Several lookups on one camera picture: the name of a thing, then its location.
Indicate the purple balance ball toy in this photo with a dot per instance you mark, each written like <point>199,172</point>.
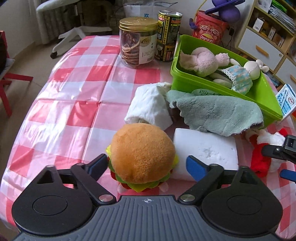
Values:
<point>227,10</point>

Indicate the gold lid cookie jar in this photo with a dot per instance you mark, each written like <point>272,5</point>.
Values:
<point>138,36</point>

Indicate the grey office chair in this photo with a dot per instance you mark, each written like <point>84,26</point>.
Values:
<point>65,20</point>

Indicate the cream bunny doll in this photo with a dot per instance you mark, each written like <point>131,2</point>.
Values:
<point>239,78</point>

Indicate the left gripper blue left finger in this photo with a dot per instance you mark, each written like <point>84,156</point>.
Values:
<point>87,176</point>

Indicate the blue white milk carton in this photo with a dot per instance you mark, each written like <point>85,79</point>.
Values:
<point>286,101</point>

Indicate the black yellow tin can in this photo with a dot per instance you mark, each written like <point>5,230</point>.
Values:
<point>169,23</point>

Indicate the red chips bucket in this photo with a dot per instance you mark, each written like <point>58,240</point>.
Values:
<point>209,28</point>

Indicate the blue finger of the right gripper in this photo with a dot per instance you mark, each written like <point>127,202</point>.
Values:
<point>288,175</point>

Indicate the white foam block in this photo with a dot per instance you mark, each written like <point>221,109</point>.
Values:
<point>210,148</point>

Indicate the white paper bag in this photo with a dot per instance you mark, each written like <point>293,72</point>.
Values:
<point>146,9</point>

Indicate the red stool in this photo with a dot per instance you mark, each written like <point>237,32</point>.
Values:
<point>6,76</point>

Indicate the plush hamburger toy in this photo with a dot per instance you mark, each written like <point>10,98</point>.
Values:
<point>141,157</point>

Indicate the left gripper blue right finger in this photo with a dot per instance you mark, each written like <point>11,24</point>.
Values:
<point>206,176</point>

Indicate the white cloth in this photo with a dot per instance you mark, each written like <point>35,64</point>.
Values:
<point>149,105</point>

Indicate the green plastic bin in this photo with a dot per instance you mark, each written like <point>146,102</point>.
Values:
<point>187,81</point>

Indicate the wooden drawer cabinet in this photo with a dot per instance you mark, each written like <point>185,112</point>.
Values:
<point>266,31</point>

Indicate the green microfiber cloth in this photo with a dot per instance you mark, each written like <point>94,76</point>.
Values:
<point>222,115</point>

